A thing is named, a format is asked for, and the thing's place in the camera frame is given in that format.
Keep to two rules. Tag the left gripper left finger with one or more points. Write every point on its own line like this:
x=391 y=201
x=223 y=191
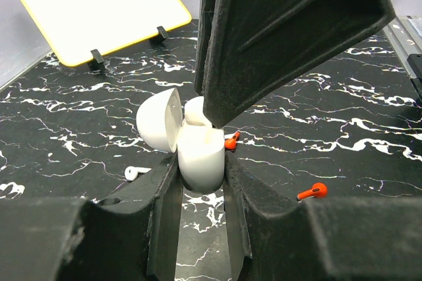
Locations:
x=130 y=235

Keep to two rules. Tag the red earbud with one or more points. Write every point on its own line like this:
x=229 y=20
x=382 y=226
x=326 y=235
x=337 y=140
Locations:
x=231 y=143
x=318 y=190

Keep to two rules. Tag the whiteboard with wooden frame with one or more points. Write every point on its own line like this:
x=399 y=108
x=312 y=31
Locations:
x=75 y=28

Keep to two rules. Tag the red earbud lower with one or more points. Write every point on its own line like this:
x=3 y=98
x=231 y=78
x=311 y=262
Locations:
x=318 y=190

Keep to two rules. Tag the white earbud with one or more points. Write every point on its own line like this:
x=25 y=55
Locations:
x=131 y=172
x=194 y=114

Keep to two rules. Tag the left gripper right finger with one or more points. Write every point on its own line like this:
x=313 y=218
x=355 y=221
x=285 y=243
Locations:
x=271 y=237

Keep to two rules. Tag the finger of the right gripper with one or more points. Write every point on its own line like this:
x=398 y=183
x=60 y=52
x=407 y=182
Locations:
x=260 y=45
x=206 y=31

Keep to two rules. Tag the red earbud upper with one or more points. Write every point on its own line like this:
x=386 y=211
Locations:
x=231 y=143

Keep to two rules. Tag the white earbud charging case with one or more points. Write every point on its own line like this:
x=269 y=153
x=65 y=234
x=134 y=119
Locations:
x=160 y=121

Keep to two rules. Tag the aluminium frame rail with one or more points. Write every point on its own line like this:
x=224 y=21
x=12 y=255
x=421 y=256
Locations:
x=404 y=35

